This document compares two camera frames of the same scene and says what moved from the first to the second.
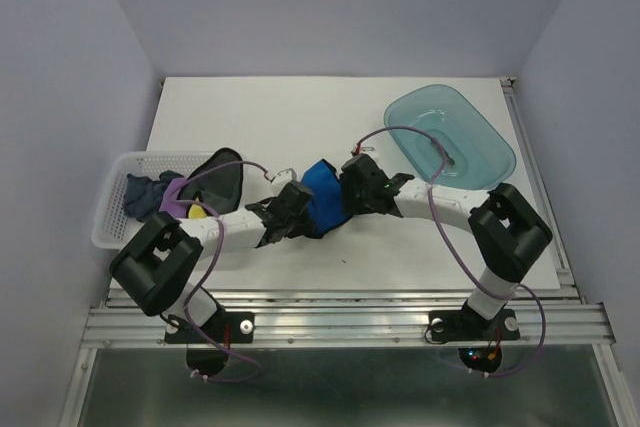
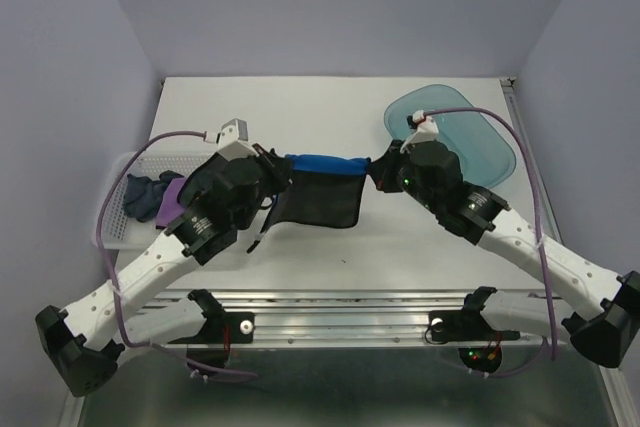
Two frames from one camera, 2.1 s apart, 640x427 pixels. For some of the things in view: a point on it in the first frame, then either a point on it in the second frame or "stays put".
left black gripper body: (298, 225) -> (272, 183)
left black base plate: (226, 328) stays put
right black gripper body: (356, 199) -> (398, 175)
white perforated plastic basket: (114, 223) stays put
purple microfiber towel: (169, 201) stays put
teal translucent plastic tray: (479, 158) stays put
